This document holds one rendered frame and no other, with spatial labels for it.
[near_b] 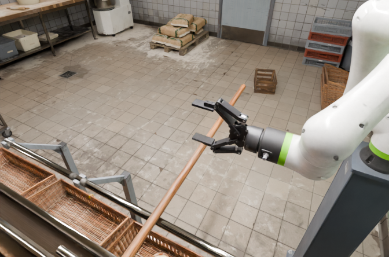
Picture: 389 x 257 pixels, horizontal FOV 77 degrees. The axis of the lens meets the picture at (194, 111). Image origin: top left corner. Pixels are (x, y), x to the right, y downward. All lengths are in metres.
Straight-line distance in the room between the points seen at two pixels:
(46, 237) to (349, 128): 0.70
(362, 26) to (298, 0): 4.44
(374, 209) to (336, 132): 0.85
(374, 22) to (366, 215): 0.86
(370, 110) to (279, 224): 1.84
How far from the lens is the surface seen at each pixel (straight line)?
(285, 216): 2.41
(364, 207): 1.37
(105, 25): 6.11
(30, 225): 0.75
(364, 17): 0.90
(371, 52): 0.96
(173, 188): 0.95
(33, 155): 1.30
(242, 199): 2.41
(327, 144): 0.56
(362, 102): 0.62
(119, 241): 1.42
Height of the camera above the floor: 1.97
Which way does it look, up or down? 36 degrees down
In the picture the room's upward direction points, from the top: straight up
